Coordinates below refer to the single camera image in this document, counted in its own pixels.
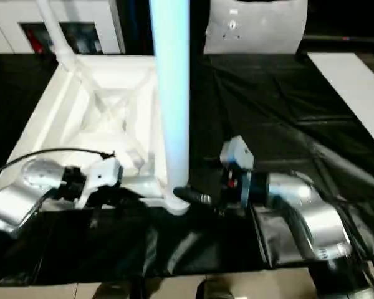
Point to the white plastic table leg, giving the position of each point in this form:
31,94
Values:
171,87
57,34

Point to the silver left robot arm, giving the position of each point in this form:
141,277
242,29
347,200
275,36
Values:
19,193

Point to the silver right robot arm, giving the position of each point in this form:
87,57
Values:
305,212

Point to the white plastic table top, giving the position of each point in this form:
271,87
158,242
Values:
81,112

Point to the black right robot foot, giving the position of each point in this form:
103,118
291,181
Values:
215,290

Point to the black robot foot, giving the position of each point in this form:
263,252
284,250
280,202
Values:
112,291
215,290

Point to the black left robot foot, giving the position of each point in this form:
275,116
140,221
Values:
112,291

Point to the white flat board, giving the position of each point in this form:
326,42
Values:
355,87

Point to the black box with yellow label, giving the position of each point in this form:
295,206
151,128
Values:
134,28

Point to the white cabinet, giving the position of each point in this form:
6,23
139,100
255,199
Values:
62,25

